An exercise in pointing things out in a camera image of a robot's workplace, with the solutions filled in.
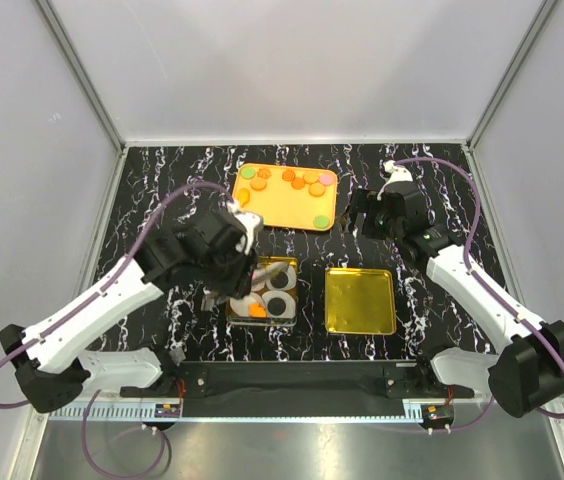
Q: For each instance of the orange flower cookie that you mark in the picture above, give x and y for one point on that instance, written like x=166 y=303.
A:
x=288 y=175

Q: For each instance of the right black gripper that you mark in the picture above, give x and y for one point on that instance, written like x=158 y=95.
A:
x=364 y=201

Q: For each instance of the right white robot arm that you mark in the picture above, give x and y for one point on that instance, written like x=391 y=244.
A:
x=526 y=370

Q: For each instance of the black round cookie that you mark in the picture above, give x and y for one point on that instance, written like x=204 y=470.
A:
x=276 y=307
x=280 y=281

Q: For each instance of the green cookie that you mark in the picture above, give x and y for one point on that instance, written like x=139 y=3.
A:
x=247 y=172
x=321 y=222

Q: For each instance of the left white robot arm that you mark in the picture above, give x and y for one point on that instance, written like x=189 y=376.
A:
x=52 y=363

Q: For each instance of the orange round cookie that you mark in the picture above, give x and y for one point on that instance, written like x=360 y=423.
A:
x=258 y=184
x=317 y=189

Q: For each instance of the orange shell cookie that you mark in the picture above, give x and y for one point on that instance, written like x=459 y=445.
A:
x=263 y=173

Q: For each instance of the pink cookie top right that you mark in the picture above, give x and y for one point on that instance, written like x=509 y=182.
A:
x=326 y=179

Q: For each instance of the orange round cookie left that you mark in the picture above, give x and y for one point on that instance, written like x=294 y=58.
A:
x=258 y=184

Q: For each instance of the green cookie top left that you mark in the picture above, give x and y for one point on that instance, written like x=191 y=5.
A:
x=247 y=172

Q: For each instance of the orange plastic tray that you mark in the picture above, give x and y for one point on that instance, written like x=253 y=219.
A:
x=288 y=204

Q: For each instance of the gold tin with cups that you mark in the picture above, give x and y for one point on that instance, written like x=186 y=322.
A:
x=237 y=311

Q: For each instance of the green cookie bottom right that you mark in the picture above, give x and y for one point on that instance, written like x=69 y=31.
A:
x=321 y=222

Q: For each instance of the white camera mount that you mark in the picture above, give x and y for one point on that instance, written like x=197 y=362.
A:
x=396 y=174

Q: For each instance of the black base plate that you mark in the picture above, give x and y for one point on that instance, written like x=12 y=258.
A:
x=298 y=389

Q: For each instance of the orange fish cookie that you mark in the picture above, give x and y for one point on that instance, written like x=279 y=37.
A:
x=256 y=310
x=243 y=196

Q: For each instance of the gold tin lid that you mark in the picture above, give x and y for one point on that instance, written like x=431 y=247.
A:
x=359 y=301

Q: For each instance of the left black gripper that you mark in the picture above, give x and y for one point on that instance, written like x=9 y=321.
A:
x=238 y=284

